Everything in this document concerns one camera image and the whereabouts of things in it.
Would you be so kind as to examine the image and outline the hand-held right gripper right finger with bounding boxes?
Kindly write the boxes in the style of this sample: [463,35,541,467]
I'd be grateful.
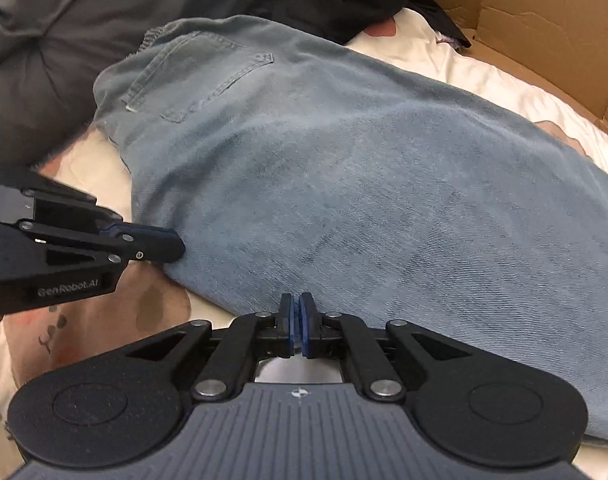
[298,292,472,402]

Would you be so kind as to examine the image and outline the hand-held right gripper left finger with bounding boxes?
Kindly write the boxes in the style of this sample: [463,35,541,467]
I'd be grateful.
[126,292,297,402]

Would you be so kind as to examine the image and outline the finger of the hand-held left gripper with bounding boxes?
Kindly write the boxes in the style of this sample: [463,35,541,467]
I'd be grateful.
[16,217,186,267]
[0,166,152,236]

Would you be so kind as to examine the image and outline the blue denim jeans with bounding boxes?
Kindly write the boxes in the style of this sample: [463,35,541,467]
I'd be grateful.
[91,15,608,448]

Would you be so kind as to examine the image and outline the dark grey garment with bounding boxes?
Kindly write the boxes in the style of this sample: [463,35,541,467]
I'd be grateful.
[0,0,297,166]

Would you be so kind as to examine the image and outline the black garment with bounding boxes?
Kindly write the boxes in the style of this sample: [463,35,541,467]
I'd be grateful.
[261,0,472,50]

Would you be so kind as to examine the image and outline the white printed bedsheet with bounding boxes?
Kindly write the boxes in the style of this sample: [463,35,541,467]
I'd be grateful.
[0,7,608,480]

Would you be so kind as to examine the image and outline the brown cardboard box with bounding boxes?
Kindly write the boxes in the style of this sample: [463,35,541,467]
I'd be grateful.
[391,0,608,143]

